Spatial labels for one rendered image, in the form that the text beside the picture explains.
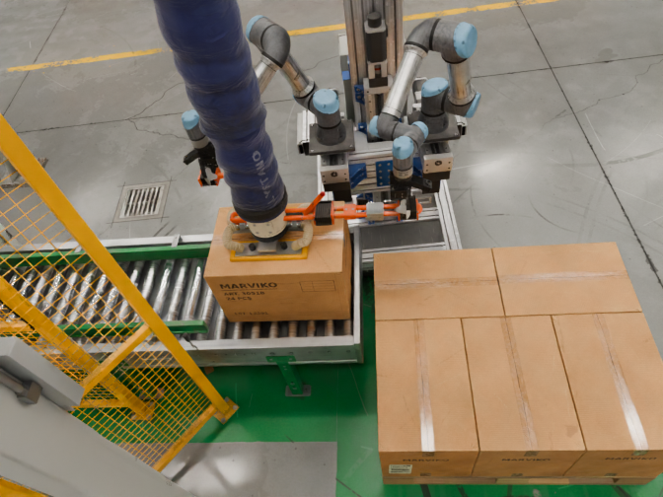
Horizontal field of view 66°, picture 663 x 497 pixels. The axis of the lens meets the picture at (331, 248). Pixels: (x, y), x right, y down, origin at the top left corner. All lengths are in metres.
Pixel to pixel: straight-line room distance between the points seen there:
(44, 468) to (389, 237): 2.24
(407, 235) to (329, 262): 1.10
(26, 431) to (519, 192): 3.16
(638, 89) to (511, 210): 1.66
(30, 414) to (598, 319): 2.19
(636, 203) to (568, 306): 1.44
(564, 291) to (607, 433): 0.65
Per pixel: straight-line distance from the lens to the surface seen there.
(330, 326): 2.43
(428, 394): 2.28
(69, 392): 1.47
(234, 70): 1.64
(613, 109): 4.55
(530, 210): 3.64
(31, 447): 1.46
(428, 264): 2.61
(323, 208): 2.14
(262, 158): 1.86
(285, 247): 2.17
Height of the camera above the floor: 2.67
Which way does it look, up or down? 52 degrees down
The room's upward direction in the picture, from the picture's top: 11 degrees counter-clockwise
